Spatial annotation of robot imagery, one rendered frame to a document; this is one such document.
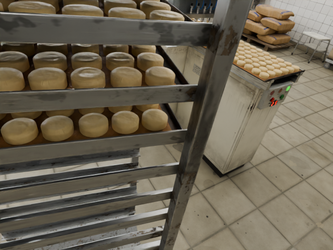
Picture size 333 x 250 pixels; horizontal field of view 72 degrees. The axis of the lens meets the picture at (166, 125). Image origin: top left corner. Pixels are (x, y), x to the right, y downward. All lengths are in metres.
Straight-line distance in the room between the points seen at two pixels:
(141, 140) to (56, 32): 0.20
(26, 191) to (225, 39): 0.39
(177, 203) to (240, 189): 1.43
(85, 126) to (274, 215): 1.67
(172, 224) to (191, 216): 1.07
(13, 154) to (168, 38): 0.27
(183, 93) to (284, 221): 1.66
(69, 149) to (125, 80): 0.14
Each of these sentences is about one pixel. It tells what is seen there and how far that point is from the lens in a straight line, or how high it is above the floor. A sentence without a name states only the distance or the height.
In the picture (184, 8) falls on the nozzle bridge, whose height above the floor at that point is 1.07.
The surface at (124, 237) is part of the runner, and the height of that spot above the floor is 0.77.
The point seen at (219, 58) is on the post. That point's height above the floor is 1.30.
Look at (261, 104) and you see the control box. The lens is 1.49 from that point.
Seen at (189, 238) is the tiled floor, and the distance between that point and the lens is 1.60.
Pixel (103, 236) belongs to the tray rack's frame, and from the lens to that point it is 1.40.
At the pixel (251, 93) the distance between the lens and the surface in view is 1.46.
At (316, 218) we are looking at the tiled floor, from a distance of 2.10.
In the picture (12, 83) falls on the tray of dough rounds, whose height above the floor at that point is 1.24.
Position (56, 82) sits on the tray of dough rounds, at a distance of 0.36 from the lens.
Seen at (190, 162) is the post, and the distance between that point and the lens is 0.43.
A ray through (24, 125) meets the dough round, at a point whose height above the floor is 1.15.
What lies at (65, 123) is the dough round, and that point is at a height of 1.15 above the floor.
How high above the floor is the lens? 1.41
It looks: 38 degrees down
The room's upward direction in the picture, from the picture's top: 9 degrees clockwise
